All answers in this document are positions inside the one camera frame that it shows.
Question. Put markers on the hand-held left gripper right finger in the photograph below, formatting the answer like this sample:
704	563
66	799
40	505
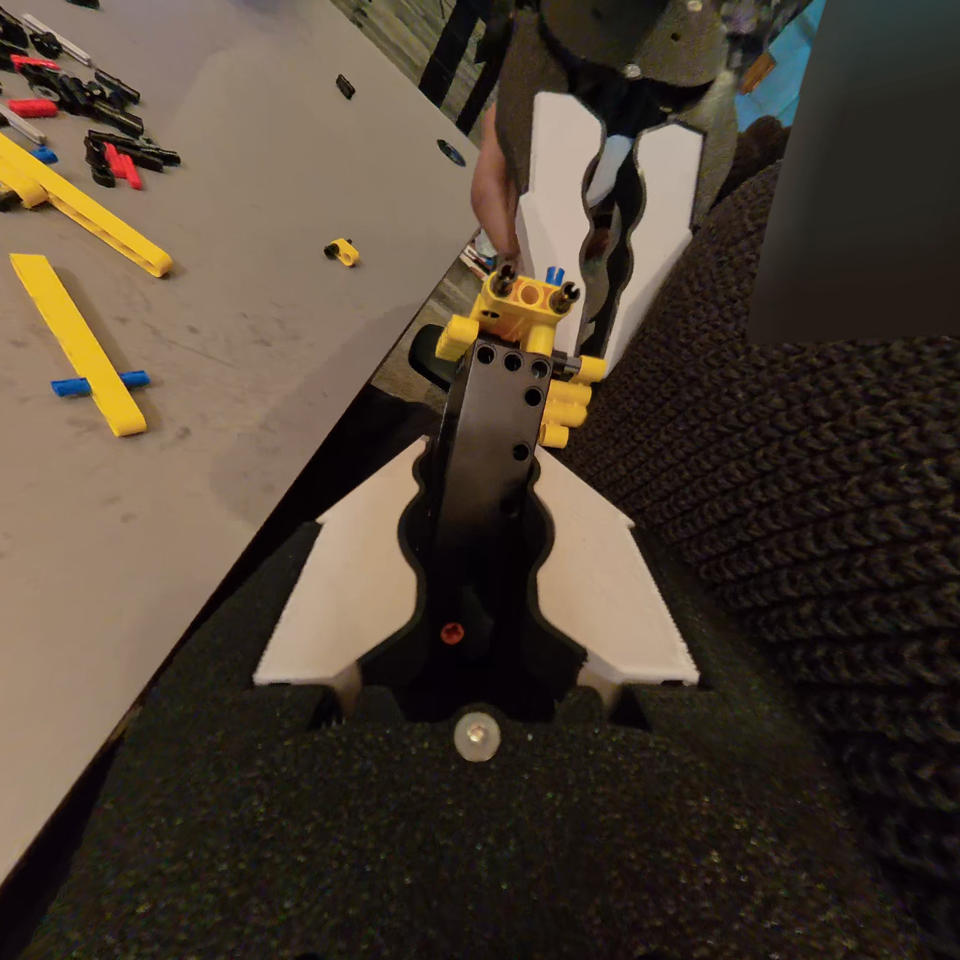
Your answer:
607	592

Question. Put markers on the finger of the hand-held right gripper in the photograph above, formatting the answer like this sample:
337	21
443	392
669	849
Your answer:
559	165
667	202

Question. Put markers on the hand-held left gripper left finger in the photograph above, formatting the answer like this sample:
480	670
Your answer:
345	585

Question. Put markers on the black and yellow brick assembly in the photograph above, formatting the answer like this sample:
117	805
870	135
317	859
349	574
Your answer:
487	450

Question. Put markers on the pile of brick parts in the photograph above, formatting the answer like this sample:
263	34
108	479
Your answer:
112	120

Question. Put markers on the person's right hand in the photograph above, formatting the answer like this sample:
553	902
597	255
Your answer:
495	202

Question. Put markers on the black table grommet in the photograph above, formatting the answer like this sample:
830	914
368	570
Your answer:
451	152

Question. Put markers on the short black pin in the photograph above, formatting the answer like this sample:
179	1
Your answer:
345	85

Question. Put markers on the small yellow black connector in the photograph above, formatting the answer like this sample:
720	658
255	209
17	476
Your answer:
346	255

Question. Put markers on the yellow beam with blue pins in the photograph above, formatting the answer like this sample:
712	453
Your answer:
82	345

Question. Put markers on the long yellow beam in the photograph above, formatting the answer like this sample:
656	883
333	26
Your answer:
90	217

